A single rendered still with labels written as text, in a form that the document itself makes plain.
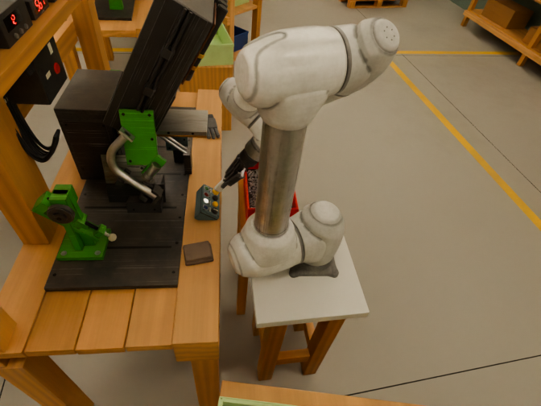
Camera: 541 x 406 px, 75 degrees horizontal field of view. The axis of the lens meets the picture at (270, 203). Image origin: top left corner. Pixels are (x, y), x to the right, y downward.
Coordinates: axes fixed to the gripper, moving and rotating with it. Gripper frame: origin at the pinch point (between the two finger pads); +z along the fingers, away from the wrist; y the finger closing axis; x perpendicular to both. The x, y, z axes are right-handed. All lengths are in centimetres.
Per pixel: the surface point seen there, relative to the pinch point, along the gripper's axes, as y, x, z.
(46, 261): -29, 44, 42
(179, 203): -3.7, 10.2, 15.6
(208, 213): -12.8, 2.5, 5.6
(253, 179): 13.3, -16.6, -0.8
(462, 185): 103, -227, -41
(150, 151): 1.3, 30.1, 2.2
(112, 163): -2.7, 39.6, 11.6
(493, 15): 453, -379, -189
